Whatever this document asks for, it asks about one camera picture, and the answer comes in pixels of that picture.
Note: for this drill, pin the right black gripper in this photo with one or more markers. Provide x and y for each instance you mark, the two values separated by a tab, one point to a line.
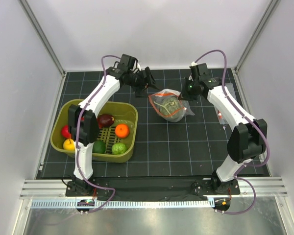
184	95

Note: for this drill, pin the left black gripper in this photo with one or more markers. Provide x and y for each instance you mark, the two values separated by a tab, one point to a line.
139	91

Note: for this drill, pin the netted green melon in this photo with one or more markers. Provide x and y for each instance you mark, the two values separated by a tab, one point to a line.
169	108

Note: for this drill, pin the clear zip bag orange zipper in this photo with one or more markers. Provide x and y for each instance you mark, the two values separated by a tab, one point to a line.
166	92

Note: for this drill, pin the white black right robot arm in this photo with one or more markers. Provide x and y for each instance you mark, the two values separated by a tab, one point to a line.
249	135

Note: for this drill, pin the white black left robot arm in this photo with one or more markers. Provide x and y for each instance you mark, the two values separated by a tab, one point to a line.
83	118

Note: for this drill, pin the spare clear zip bag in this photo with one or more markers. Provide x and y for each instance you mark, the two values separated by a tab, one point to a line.
219	114

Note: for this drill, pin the olive green plastic basket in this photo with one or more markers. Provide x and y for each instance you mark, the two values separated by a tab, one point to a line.
124	113

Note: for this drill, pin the orange tangerine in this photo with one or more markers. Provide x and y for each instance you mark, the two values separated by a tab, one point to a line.
122	131

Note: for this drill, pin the dark red apple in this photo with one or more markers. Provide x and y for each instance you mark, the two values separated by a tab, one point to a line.
106	120

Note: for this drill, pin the green avocado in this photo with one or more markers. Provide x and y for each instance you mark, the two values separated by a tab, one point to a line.
99	147

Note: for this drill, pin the yellow apple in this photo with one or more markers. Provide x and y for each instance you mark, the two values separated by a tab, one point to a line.
69	145

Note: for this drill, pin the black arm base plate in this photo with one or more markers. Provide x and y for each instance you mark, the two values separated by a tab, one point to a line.
151	188

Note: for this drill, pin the white slotted cable duct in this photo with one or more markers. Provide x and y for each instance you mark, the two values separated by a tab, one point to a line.
88	204

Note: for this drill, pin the aluminium front frame rail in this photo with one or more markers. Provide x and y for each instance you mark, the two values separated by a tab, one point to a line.
261	186

